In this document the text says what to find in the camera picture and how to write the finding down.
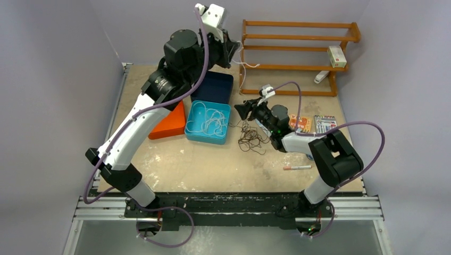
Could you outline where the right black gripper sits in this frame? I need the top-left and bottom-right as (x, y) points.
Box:
(235, 96), (277, 133)

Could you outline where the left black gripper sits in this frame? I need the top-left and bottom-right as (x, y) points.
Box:
(184, 28), (239, 86)

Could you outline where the white cable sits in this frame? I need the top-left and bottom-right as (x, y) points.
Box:
(190, 101), (229, 136)
(230, 41), (261, 95)

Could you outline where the brown cable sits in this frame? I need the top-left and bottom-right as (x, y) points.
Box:
(229, 120), (272, 156)

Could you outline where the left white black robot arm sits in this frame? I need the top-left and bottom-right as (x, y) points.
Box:
(85, 29), (240, 217)

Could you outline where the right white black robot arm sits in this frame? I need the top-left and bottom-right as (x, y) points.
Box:
(234, 99), (364, 216)

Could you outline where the dark blue plastic tray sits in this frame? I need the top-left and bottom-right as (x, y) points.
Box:
(190, 71), (234, 104)

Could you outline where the light blue plastic tray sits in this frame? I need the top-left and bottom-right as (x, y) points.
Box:
(185, 100), (231, 145)

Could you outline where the orange card pack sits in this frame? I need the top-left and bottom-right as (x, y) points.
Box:
(289, 114), (312, 133)

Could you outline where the orange plastic tray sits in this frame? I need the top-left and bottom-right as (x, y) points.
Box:
(148, 101), (187, 140)

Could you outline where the coloured marker set pack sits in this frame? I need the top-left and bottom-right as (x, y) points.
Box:
(314, 115), (338, 133)

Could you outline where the white stapler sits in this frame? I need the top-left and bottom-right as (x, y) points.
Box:
(314, 71), (329, 84)

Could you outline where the white orange marker pen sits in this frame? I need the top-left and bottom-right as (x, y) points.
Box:
(283, 165), (312, 171)

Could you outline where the white cardboard box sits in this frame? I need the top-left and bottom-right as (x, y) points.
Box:
(327, 46), (347, 68)

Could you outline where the wooden shelf rack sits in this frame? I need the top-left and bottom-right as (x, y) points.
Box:
(239, 19), (362, 97)

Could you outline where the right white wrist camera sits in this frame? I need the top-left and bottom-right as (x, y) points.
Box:
(257, 84), (275, 106)

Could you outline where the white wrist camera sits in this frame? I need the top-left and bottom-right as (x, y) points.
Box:
(195, 3), (227, 43)
(257, 84), (275, 106)

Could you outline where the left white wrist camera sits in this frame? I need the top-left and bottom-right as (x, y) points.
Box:
(195, 3), (227, 43)

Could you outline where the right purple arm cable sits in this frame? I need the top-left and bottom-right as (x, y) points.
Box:
(268, 81), (386, 240)

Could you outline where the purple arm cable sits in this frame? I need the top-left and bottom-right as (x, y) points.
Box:
(82, 6), (210, 249)
(268, 81), (386, 240)

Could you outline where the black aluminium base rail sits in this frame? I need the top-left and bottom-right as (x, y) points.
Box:
(74, 192), (384, 233)

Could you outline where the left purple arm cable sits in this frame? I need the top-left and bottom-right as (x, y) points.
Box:
(82, 6), (210, 249)

